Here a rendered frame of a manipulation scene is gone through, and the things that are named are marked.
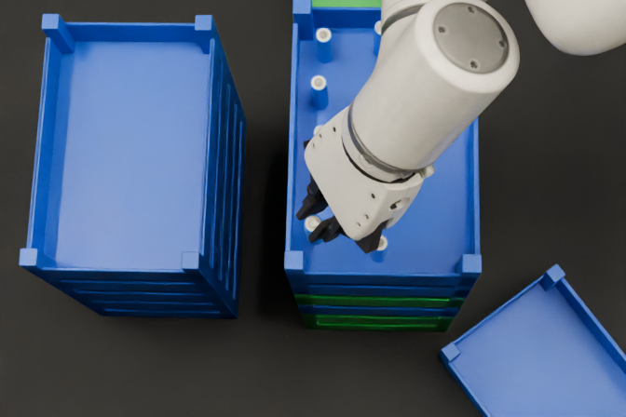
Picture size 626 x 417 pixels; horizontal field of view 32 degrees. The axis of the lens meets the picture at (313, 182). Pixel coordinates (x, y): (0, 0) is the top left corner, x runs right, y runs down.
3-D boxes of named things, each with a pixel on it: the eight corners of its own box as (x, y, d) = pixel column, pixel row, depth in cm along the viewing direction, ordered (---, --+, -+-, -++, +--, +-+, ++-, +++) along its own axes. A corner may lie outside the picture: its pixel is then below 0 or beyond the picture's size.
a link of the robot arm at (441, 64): (352, 61, 92) (351, 159, 87) (417, -34, 81) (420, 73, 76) (444, 82, 94) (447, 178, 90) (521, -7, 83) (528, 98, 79)
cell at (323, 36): (317, 48, 127) (315, 26, 120) (333, 48, 127) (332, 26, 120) (317, 63, 126) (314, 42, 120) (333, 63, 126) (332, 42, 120)
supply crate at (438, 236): (296, 25, 128) (292, -4, 120) (471, 26, 127) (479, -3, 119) (288, 282, 120) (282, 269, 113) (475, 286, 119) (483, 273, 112)
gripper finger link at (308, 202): (348, 181, 103) (324, 210, 109) (332, 153, 104) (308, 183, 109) (320, 193, 102) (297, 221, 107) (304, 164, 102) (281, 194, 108)
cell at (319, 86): (312, 93, 125) (310, 73, 119) (329, 94, 125) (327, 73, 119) (312, 109, 125) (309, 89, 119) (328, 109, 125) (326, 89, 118)
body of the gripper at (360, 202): (454, 173, 93) (401, 226, 102) (393, 73, 95) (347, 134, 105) (384, 203, 89) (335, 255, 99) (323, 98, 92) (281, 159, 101)
